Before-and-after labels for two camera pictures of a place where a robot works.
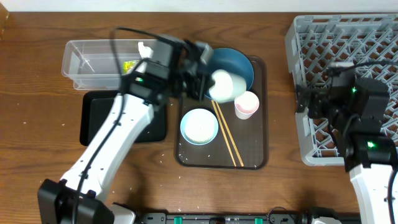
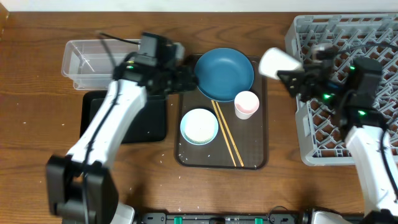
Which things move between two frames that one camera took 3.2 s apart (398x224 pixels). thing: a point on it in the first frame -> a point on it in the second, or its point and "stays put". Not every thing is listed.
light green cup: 226,86 -> 273,60
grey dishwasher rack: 313,42 stays put
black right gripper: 317,96 -> 303,78
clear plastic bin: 99,64 stays put
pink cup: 246,105 stays put
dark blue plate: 231,60 stays put
